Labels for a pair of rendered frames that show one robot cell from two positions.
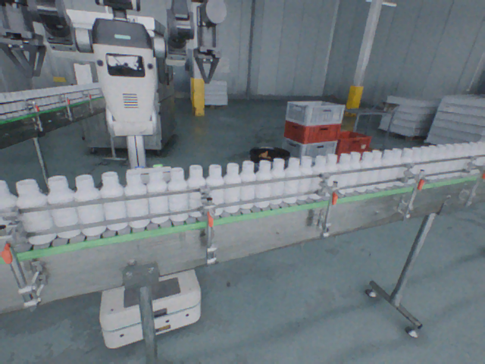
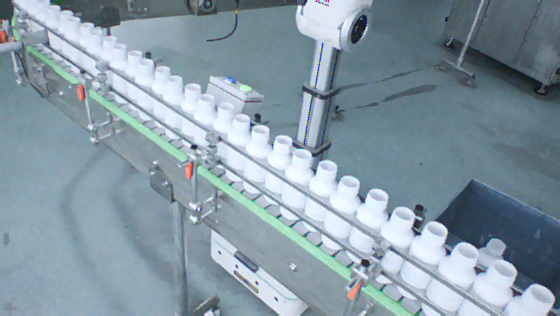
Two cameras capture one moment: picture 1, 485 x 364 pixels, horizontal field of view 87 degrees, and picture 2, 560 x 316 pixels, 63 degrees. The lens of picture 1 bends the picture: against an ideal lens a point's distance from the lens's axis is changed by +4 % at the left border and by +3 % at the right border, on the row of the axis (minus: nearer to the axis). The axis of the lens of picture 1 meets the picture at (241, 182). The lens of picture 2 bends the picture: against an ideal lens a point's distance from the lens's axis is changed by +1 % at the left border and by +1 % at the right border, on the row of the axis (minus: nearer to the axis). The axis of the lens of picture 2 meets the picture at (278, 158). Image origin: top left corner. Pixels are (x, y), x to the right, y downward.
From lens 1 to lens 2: 84 cm
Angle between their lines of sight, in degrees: 53
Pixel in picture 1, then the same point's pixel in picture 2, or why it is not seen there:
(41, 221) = (118, 82)
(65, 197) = (132, 72)
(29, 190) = (116, 54)
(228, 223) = (231, 197)
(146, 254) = (165, 166)
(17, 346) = not seen: hidden behind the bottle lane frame
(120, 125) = (304, 22)
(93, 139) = (457, 26)
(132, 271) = (154, 172)
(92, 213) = (140, 97)
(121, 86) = not seen: outside the picture
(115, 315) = not seen: hidden behind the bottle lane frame
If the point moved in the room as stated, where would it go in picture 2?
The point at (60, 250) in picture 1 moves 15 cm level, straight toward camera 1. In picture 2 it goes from (119, 114) to (80, 140)
